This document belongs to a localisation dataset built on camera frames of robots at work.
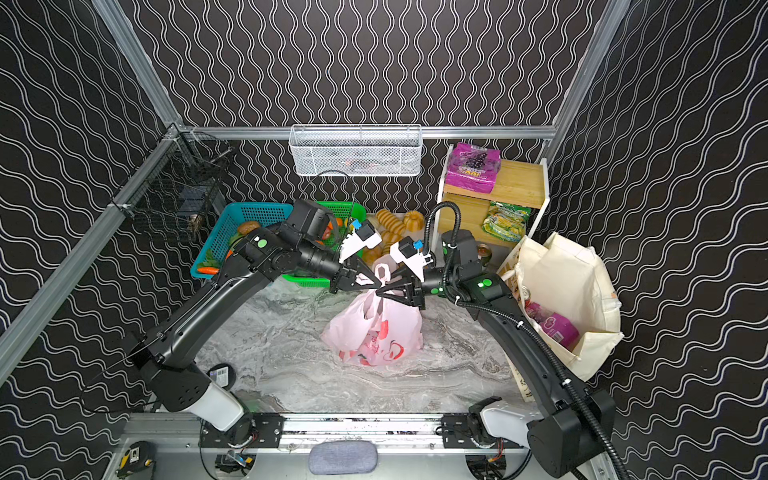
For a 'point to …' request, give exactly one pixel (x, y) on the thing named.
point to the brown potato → (248, 226)
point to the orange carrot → (210, 270)
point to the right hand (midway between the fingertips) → (380, 287)
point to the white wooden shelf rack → (522, 184)
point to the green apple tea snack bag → (506, 220)
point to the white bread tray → (418, 236)
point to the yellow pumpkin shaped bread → (414, 221)
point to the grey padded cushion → (343, 457)
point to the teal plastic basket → (226, 226)
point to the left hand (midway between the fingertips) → (383, 284)
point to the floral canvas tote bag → (564, 287)
